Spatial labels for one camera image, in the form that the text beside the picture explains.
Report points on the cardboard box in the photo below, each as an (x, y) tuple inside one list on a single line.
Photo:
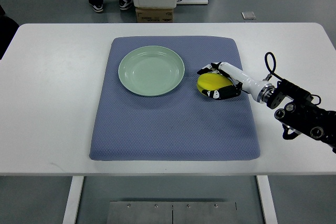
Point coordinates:
[(154, 15)]

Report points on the white table foot bar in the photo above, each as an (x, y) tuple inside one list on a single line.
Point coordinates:
[(192, 2)]

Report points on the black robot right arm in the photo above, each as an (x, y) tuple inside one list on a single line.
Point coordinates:
[(301, 115)]

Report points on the dark object at left edge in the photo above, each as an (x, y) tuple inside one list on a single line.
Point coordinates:
[(8, 28)]

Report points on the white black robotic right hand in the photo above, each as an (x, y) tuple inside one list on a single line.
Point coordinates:
[(259, 90)]

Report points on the white table leg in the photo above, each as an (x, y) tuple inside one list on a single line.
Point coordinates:
[(266, 200), (73, 201)]

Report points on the left white table leg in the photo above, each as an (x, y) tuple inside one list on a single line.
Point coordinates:
[(73, 201)]

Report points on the yellow starfruit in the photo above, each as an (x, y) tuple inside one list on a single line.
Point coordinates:
[(210, 84)]

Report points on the right white table leg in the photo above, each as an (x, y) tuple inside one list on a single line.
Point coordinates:
[(266, 200)]

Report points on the metal floor plate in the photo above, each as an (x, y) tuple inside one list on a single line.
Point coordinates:
[(172, 212)]

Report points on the light green plate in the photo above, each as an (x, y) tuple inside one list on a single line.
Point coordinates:
[(151, 71)]

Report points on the small grey floor plate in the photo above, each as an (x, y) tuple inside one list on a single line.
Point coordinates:
[(248, 15)]

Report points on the blue textured mat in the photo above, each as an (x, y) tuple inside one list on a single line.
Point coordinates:
[(182, 125)]

